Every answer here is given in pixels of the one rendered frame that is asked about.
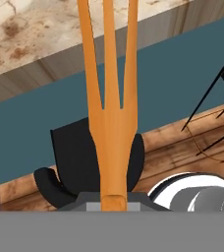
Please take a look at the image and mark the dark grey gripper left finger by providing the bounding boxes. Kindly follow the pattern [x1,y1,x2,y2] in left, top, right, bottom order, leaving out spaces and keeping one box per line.
[57,191,102,213]

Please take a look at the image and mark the grey cylinder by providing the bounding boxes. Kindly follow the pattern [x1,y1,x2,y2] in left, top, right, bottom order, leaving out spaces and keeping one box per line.
[169,185,224,213]

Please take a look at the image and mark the blue kitchen island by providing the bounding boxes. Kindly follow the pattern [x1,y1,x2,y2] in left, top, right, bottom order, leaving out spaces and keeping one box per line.
[0,0,224,187]

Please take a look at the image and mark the white and black round thing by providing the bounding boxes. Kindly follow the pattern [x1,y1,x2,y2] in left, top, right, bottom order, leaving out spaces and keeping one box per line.
[147,171,224,213]

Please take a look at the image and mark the orange wooden fork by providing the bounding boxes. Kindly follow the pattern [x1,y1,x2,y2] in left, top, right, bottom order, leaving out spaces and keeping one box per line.
[77,0,140,212]

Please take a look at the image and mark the black chair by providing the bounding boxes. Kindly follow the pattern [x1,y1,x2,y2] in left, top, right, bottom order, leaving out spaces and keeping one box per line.
[32,116,146,211]

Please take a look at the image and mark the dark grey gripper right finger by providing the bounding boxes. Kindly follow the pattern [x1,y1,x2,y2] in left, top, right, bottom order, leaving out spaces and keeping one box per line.
[126,191,171,213]

